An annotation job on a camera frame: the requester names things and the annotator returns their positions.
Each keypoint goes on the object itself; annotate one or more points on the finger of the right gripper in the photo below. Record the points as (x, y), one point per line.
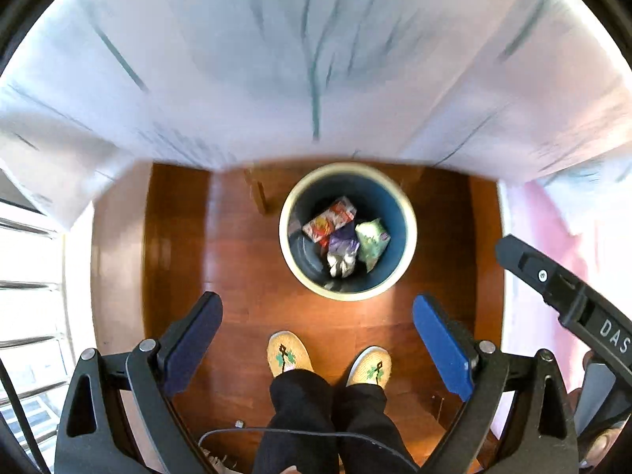
(557, 286)

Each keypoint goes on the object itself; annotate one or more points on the purple white wrapper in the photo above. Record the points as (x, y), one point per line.
(343, 251)

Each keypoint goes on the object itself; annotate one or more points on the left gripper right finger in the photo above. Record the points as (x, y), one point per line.
(539, 435)

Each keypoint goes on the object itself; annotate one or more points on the right yellow slipper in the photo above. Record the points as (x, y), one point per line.
(372, 366)

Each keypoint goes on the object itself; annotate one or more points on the window with grille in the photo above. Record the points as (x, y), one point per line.
(34, 345)

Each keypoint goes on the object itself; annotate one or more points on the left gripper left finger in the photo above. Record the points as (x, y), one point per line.
(94, 434)

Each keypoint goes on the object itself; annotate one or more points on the blue round trash bin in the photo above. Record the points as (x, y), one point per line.
(375, 194)

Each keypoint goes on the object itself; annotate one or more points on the light green snack bag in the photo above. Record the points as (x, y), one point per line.
(373, 239)

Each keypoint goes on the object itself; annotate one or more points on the red white milk carton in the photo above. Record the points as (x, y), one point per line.
(338, 215)

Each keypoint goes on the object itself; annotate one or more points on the person's right hand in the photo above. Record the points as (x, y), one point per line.
(592, 434)

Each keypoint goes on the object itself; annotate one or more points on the tree pattern tablecloth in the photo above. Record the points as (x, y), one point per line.
(506, 89)

